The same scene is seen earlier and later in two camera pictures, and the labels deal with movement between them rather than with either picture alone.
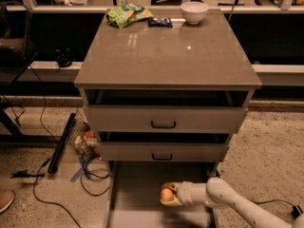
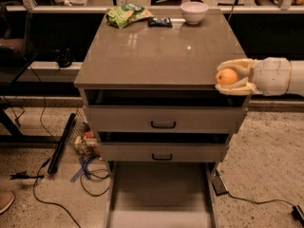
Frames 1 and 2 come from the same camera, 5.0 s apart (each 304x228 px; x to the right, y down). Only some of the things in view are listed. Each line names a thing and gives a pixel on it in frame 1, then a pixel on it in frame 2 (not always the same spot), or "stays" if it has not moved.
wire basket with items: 83,138 stays
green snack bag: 121,16 stays
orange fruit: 166,194 -> 227,77
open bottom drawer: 134,194 stays
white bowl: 194,11 stays
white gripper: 184,193 -> 272,76
